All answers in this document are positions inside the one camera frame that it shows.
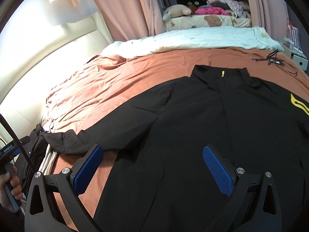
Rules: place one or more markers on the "cream padded headboard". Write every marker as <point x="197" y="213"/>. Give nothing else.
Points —
<point x="30" y="72"/>

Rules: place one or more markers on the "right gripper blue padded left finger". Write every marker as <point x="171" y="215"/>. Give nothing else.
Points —
<point x="85" y="168"/>

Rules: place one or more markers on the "black jacket with yellow logo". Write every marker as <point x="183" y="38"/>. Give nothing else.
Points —
<point x="164" y="177"/>

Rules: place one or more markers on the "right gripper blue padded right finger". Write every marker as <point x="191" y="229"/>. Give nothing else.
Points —
<point x="220" y="169"/>

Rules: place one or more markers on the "pink clothing pile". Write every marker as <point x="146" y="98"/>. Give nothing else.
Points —
<point x="211" y="11"/>

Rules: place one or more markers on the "white fluffy blanket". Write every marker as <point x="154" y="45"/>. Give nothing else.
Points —
<point x="205" y="37"/>

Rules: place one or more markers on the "pink curtain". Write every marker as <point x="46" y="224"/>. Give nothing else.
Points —
<point x="131" y="19"/>
<point x="271" y="15"/>

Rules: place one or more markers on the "beige plush toy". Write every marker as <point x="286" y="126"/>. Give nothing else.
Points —
<point x="174" y="11"/>

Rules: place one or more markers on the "person's left hand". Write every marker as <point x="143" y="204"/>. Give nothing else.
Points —
<point x="10" y="191"/>

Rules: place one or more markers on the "white bedside shelf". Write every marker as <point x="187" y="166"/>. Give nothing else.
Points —
<point x="292" y="46"/>

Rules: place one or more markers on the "pink curtain right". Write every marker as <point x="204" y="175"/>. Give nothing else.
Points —
<point x="271" y="15"/>

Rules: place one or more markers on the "pink curtain left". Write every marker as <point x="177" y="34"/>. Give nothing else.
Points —
<point x="131" y="19"/>

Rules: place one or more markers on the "orange bed cover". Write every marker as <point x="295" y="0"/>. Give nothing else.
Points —
<point x="105" y="83"/>

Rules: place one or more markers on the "bear print bedding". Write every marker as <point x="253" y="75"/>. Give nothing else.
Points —
<point x="199" y="21"/>

